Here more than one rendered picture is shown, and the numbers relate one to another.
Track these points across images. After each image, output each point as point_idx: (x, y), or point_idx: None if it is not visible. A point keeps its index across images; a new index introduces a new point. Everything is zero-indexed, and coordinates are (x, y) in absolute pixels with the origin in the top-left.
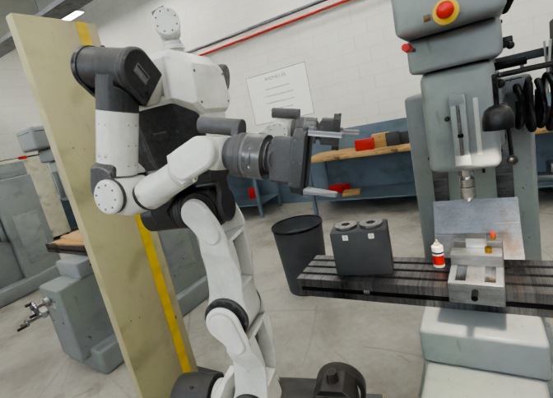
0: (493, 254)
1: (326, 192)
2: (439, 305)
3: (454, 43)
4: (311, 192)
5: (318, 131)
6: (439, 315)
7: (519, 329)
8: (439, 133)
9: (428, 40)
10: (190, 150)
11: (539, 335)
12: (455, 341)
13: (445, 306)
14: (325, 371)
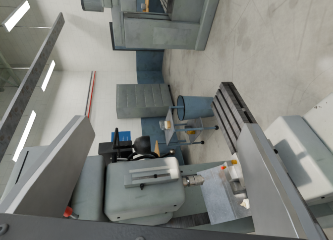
0: (236, 157)
1: (252, 147)
2: (295, 188)
3: (84, 182)
4: (284, 191)
5: (29, 168)
6: (304, 183)
7: (278, 133)
8: (153, 194)
9: (74, 203)
10: None
11: (275, 123)
12: (319, 161)
13: (292, 183)
14: None
